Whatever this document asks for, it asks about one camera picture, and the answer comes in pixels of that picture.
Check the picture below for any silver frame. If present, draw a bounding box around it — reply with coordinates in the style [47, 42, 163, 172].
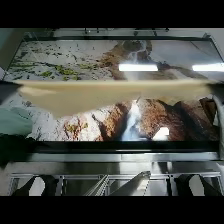
[0, 27, 224, 197]

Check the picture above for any black garment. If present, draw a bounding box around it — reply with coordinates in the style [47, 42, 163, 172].
[0, 133, 38, 168]

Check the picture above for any cream T-shirt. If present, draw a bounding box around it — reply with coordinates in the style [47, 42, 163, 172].
[14, 77, 215, 118]

